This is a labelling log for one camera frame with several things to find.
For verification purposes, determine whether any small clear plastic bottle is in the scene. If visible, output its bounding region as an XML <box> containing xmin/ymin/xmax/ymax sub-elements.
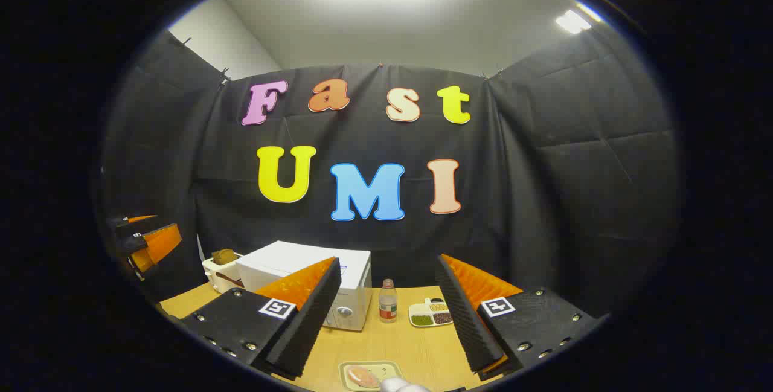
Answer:
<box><xmin>379</xmin><ymin>279</ymin><xmax>398</xmax><ymax>324</ymax></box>

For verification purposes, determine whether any pink meat slice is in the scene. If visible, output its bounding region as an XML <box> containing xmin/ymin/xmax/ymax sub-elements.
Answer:
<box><xmin>346</xmin><ymin>365</ymin><xmax>382</xmax><ymax>389</ymax></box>

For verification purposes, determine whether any white toaster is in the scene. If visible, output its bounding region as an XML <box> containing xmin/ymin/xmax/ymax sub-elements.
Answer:
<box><xmin>202</xmin><ymin>252</ymin><xmax>245</xmax><ymax>294</ymax></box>

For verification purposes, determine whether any black backdrop cloth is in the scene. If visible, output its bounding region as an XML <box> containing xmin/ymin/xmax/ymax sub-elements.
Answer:
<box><xmin>100</xmin><ymin>30</ymin><xmax>683</xmax><ymax>320</ymax></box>

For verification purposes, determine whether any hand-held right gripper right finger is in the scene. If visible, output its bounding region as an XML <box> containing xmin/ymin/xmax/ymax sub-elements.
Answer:
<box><xmin>435</xmin><ymin>253</ymin><xmax>608</xmax><ymax>381</ymax></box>

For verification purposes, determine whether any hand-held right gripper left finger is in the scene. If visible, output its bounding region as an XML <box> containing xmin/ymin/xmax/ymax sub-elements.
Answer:
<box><xmin>181</xmin><ymin>256</ymin><xmax>342</xmax><ymax>381</ymax></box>

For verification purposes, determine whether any pale green plate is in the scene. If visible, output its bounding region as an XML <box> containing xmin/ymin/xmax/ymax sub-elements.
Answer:
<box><xmin>338</xmin><ymin>361</ymin><xmax>404</xmax><ymax>392</ymax></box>

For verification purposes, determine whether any white microwave oven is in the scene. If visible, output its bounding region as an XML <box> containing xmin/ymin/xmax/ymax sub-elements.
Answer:
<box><xmin>236</xmin><ymin>241</ymin><xmax>373</xmax><ymax>332</ymax></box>

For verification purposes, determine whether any small ceiling light panel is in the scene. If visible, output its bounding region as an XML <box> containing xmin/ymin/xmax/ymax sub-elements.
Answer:
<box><xmin>556</xmin><ymin>10</ymin><xmax>594</xmax><ymax>34</ymax></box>

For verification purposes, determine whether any divided dish of beans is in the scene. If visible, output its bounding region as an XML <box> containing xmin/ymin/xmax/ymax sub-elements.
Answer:
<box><xmin>409</xmin><ymin>298</ymin><xmax>454</xmax><ymax>327</ymax></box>

